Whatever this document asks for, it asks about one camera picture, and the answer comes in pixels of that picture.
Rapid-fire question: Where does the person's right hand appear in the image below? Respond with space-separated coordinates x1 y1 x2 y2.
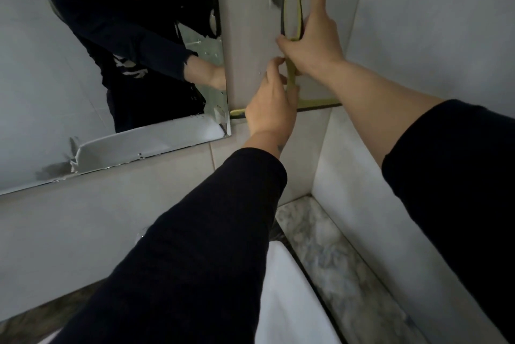
275 0 347 79

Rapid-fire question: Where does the frameless wall mirror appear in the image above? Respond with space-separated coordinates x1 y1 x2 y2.
0 0 232 196

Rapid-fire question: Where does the person's right forearm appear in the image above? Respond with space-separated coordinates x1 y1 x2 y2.
322 59 515 344

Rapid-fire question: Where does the yellow-green window squeegee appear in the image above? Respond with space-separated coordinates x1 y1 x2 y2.
229 0 343 119

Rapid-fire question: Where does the white ceramic sink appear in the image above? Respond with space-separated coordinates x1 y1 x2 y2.
38 235 343 344

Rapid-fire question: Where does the person's left hand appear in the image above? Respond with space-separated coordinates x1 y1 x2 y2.
245 57 301 144

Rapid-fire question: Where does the person's left forearm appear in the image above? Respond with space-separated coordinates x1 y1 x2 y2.
51 130 289 344

